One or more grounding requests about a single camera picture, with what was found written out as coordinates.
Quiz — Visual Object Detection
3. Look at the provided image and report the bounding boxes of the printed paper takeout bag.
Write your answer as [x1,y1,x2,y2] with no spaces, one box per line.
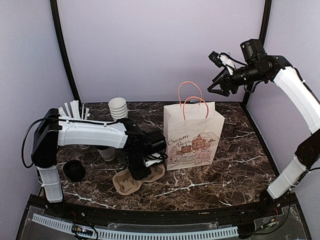
[163,93,225,171]

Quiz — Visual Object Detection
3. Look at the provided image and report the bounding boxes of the stack of white paper cups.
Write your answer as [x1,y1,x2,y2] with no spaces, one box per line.
[108,97,128,121]

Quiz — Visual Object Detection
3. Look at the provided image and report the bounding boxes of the white cup holding straws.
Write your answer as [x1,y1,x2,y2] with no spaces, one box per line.
[79,145,90,150]

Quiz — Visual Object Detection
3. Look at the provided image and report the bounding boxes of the single white paper cup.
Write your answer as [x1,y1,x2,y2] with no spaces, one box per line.
[97,147,116,162]

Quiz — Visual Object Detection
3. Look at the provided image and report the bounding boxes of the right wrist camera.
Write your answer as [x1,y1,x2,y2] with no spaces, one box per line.
[240,38,267,64]

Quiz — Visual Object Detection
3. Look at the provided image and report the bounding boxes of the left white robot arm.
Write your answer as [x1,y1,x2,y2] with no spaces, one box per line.
[31,108,151,218]

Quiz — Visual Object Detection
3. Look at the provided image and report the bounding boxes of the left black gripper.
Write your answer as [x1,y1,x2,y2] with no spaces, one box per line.
[125,150,152,181]

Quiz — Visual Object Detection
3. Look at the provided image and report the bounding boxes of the brown cardboard cup carrier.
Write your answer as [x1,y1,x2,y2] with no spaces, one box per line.
[112,164,166,196]

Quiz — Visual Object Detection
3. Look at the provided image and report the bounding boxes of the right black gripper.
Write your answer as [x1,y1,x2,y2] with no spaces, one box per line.
[208,62,267,96]

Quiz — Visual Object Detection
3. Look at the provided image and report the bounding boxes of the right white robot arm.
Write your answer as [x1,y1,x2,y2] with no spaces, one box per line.
[207,52,320,217]

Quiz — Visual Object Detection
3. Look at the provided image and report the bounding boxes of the stack of black lids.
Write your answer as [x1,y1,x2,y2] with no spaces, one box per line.
[62,159,86,182]

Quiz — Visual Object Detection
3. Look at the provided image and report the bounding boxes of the white slotted cable duct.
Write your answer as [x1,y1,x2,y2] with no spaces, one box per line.
[31,213,239,240]

